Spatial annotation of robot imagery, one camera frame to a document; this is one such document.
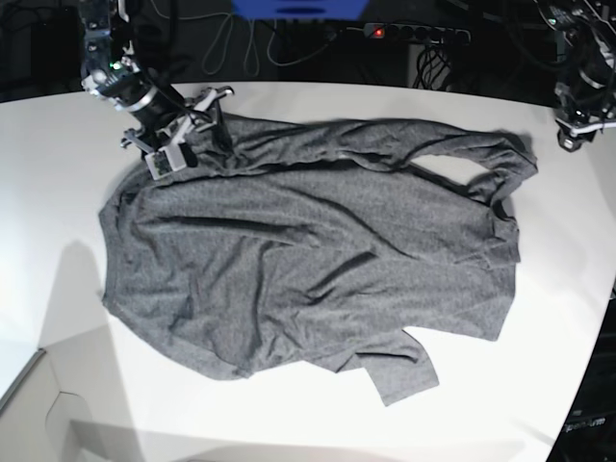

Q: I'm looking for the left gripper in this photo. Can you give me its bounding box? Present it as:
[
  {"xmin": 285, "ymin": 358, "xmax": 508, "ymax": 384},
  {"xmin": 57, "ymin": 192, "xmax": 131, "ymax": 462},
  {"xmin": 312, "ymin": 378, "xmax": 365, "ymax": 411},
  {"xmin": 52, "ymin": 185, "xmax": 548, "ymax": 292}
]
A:
[{"xmin": 554, "ymin": 82, "xmax": 615, "ymax": 152}]

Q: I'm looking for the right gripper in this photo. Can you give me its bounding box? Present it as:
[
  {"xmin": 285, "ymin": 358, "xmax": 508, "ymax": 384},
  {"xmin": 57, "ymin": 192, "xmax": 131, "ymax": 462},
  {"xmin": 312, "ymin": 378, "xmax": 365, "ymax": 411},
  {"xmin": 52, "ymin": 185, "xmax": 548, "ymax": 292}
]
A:
[{"xmin": 120, "ymin": 87, "xmax": 234, "ymax": 181}]

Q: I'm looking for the grey t-shirt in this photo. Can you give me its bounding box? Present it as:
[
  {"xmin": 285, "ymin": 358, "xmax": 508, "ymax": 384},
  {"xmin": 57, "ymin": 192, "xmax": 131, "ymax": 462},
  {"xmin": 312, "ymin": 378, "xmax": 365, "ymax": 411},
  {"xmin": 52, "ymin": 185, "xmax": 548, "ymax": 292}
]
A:
[{"xmin": 100, "ymin": 116, "xmax": 537, "ymax": 405}]

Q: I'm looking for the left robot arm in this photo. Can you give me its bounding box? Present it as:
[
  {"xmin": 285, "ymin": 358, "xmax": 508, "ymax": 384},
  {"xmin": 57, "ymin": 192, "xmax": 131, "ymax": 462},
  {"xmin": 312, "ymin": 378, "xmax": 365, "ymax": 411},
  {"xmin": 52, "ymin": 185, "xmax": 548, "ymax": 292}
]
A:
[{"xmin": 536, "ymin": 1, "xmax": 615, "ymax": 152}]

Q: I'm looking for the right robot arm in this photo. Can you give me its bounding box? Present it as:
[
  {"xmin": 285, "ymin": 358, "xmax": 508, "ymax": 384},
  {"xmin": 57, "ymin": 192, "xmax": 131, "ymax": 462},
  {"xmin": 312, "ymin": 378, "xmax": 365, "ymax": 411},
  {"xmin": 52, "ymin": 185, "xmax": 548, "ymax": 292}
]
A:
[{"xmin": 78, "ymin": 1, "xmax": 234, "ymax": 180}]

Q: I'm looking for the blue box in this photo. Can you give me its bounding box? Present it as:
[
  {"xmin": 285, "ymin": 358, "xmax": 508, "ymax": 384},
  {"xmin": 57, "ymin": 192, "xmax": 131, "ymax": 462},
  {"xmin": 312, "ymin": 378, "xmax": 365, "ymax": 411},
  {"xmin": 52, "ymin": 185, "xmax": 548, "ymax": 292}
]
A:
[{"xmin": 232, "ymin": 0, "xmax": 369, "ymax": 20}]

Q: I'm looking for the black power strip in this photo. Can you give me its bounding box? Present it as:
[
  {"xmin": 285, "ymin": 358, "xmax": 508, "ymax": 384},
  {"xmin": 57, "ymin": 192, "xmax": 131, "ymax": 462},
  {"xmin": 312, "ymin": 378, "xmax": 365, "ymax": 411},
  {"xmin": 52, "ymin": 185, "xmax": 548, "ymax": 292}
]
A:
[{"xmin": 363, "ymin": 23, "xmax": 472, "ymax": 46}]

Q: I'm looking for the white chair at table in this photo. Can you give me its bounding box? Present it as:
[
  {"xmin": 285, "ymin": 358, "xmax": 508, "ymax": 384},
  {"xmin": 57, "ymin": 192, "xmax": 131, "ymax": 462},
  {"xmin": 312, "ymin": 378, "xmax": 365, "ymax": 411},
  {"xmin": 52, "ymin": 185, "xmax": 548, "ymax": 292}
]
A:
[{"xmin": 1, "ymin": 349, "xmax": 144, "ymax": 461}]

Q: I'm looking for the grey hanging cable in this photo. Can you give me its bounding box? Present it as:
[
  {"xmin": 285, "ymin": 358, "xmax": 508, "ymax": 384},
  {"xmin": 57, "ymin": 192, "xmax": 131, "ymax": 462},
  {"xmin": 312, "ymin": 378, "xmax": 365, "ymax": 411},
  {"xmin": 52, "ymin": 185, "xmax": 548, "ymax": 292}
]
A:
[{"xmin": 201, "ymin": 13, "xmax": 338, "ymax": 77}]

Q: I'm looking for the black cable bundle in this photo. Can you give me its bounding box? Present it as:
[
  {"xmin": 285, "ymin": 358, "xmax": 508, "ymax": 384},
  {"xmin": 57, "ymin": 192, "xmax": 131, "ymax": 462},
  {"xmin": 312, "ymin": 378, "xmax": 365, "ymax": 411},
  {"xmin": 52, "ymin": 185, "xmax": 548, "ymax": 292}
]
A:
[{"xmin": 408, "ymin": 42, "xmax": 454, "ymax": 91}]

